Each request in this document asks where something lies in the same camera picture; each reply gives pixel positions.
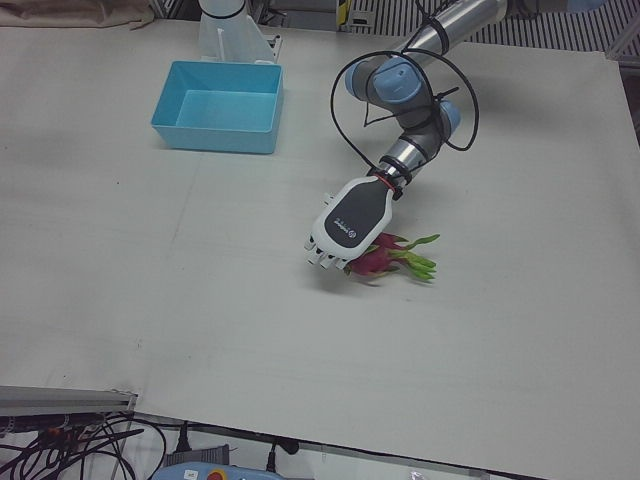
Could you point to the light blue plastic bin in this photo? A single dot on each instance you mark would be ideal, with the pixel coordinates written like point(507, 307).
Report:
point(220, 107)

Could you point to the white grey robot hand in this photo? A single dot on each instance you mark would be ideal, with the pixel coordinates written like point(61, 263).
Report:
point(357, 212)

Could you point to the yellow black striped post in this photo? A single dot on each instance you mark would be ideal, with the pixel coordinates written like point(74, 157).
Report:
point(343, 11)

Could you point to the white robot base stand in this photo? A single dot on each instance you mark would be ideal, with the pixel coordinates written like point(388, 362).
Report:
point(230, 35)

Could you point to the aluminium table rail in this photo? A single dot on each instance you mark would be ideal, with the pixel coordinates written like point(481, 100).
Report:
point(65, 397)

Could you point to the brown cardboard sheet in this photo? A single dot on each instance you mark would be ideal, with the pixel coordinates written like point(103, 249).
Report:
point(75, 12)

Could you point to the pink dragon fruit green scales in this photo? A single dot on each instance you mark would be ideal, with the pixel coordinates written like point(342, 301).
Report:
point(372, 262)

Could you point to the blue teach pendant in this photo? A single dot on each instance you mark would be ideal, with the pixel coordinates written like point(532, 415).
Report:
point(200, 471)

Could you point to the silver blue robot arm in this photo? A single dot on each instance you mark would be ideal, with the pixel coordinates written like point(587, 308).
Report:
point(400, 82)

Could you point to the black power plug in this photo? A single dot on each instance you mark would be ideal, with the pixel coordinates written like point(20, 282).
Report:
point(273, 452)
point(183, 437)

